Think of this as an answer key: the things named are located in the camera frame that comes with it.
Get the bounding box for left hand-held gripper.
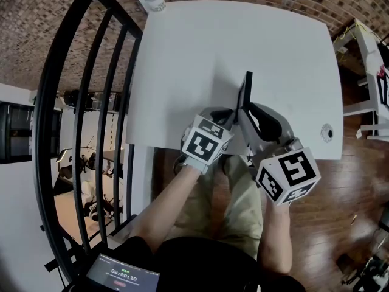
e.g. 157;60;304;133
175;106;235;176

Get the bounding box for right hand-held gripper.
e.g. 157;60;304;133
239;102;322;207

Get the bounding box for black picture frame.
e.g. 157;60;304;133
235;71;253;125

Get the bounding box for person's left forearm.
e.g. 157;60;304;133
129;164;202;254

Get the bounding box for person's right forearm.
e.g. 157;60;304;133
256;195;294;275

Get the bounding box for person's khaki trousers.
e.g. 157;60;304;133
168;153;264;260

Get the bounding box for white side desk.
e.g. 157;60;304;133
332;18;389;140

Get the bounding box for white paper cup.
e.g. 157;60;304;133
143;0;168;13

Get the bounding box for person's black shirt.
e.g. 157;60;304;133
62;235;306;292

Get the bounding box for black metal railing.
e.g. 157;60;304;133
31;0;144;285

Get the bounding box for black equipment on floor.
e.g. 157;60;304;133
339;252;389;292

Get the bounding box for black tablet with timer screen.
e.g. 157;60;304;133
85;252;161;292

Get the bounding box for dark framed window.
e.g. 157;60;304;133
0;100;35;165

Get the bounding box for round cable grommet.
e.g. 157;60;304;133
320;123;334;144

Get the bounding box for yellow cable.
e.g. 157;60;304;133
333;22;370;63

